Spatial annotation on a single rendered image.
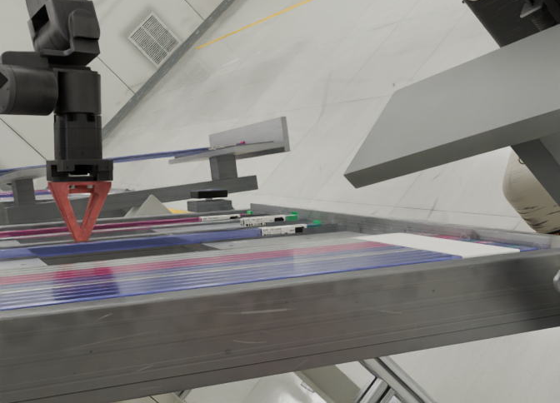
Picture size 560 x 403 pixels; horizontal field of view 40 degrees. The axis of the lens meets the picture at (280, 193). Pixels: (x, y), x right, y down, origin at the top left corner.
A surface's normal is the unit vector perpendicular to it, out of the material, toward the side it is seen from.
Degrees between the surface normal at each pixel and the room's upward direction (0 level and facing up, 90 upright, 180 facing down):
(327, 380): 90
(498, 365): 0
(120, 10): 90
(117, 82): 90
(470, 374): 0
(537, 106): 0
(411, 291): 90
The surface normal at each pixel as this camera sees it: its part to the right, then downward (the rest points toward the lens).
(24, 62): 0.65, -0.29
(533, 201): -0.37, 0.68
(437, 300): 0.42, 0.04
